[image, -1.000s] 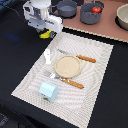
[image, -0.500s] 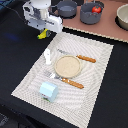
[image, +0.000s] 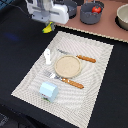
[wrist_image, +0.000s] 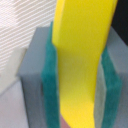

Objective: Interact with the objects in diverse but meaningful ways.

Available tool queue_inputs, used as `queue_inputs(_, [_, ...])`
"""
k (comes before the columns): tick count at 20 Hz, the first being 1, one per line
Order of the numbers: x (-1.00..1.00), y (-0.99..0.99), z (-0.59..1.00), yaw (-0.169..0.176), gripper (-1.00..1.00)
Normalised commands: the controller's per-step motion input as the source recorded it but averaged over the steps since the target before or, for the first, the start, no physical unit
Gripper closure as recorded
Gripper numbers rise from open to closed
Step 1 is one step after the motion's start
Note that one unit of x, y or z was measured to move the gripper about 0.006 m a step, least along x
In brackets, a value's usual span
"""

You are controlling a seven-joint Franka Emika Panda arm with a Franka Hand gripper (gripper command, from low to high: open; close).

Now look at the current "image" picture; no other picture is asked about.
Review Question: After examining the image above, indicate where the wooden handled toy knife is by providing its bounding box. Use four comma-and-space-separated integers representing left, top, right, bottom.
57, 49, 96, 63

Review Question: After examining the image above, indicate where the yellow toy banana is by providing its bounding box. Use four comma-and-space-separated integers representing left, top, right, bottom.
42, 22, 55, 33

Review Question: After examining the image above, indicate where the grey pot on stove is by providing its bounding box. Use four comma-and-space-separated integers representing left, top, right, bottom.
80, 0, 103, 24

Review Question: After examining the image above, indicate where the red toy tomato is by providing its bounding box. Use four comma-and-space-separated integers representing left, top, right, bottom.
92, 6, 101, 14

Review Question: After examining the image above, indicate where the pink toy stove board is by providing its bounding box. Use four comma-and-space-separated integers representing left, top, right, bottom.
53, 0, 128, 43

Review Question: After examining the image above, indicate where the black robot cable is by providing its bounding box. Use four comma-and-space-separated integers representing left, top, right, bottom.
9, 0, 31, 18

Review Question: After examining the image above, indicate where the beige bowl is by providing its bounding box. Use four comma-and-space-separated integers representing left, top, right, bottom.
117, 4, 128, 30

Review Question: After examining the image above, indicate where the beige wooden plate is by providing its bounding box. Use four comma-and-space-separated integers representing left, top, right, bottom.
54, 55, 81, 78

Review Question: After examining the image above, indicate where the white toy bottle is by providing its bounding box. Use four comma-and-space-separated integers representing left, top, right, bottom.
44, 48, 51, 65

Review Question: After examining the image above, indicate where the wooden handled toy fork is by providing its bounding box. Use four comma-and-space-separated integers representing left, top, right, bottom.
43, 70, 84, 89

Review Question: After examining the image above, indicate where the grey toy pan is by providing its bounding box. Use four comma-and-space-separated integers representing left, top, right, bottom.
64, 0, 77, 17

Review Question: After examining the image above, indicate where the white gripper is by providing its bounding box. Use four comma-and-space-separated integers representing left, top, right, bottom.
25, 0, 69, 24

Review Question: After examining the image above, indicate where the beige woven placemat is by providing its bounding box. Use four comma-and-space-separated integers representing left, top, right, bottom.
12, 31, 113, 128

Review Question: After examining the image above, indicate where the light blue milk carton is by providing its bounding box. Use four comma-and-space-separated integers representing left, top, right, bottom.
39, 82, 58, 102

